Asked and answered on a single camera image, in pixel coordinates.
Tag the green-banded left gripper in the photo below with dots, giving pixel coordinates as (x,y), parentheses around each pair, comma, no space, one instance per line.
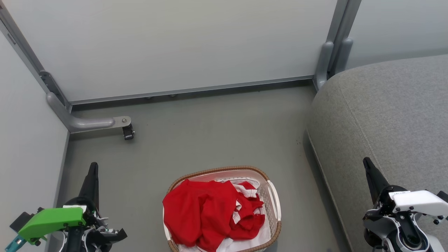
(52,218)

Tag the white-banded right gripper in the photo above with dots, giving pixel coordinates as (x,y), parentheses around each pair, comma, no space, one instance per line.
(416,201)

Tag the red shirt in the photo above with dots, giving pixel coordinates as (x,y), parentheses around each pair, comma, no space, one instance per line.
(199,210)

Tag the red shorts with white stripes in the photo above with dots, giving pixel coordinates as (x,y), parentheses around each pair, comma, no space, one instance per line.
(248,217)

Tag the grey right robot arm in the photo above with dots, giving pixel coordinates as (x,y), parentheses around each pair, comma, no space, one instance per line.
(413,245)

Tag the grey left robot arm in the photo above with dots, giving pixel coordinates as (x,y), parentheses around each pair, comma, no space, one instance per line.
(75,243)

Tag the grey fabric sofa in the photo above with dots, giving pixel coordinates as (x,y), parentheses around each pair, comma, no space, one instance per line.
(385,115)

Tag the grey partition foot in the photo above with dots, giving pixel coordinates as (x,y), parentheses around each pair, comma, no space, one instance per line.
(87,123)

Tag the black caster wheel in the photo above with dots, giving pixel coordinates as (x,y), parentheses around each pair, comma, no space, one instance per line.
(128,133)

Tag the white laundry basket brown rim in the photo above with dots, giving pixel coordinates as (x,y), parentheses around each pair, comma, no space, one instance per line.
(274,206)

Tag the white cloth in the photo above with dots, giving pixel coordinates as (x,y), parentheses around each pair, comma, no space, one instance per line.
(241,245)

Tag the dark metal hinge bracket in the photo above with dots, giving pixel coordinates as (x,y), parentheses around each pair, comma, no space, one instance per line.
(51,85)

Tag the grey partition corner post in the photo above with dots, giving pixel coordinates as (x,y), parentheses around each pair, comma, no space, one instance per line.
(323,63)

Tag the grey partition bottom rail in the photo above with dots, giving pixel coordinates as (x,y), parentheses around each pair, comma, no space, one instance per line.
(192,90)

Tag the grey partition post with foot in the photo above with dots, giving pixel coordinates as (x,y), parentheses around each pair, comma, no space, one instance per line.
(21,45)

